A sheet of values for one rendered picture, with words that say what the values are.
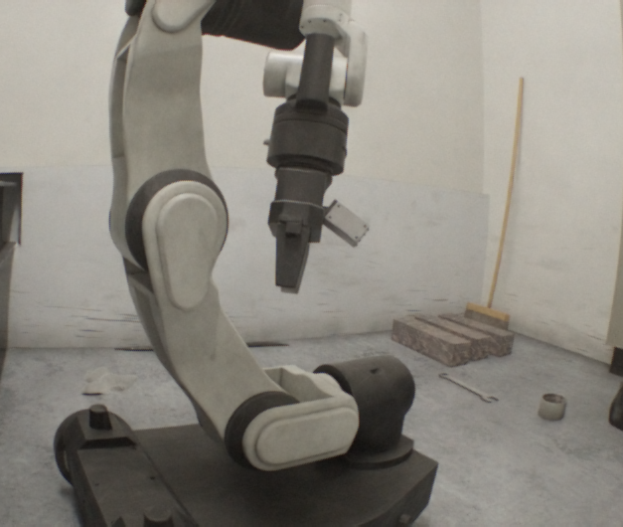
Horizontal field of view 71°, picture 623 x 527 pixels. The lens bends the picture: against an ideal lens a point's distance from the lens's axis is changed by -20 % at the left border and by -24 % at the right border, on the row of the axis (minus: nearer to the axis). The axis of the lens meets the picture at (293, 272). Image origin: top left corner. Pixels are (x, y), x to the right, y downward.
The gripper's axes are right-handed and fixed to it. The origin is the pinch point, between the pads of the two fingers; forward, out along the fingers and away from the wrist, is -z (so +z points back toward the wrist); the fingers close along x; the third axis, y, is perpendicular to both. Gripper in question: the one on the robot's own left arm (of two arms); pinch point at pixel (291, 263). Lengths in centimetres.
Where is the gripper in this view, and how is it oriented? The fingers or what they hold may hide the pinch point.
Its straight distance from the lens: 59.2
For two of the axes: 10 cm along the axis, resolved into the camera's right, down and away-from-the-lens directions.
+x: -0.3, -0.9, -10.0
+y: 9.9, 1.3, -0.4
